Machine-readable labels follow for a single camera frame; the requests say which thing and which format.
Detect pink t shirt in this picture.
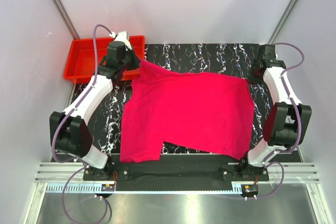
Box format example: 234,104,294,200
120,60,254,163

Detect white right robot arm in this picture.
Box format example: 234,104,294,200
236,44,312,180

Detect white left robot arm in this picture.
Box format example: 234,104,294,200
49,31,145,180

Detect black marbled table mat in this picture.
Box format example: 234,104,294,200
88,44,273,154

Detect red plastic bin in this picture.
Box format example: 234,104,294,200
64,35,145,84

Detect right orange connector board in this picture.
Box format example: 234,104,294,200
243,185,259,194

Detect orange connector board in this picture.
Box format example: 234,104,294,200
101,184,115,192
243,185,259,194

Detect left orange connector board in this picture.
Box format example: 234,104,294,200
101,184,115,192

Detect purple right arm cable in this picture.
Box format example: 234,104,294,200
246,41,307,200

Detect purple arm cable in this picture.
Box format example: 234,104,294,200
51,24,118,222
246,41,307,200

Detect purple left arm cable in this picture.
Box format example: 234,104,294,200
51,24,118,222

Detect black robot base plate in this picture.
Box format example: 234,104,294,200
83,154,269,193

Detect aluminium frame rail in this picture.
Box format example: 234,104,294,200
35,162,319,184

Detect white slotted cable duct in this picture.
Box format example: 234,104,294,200
46,183,242,195

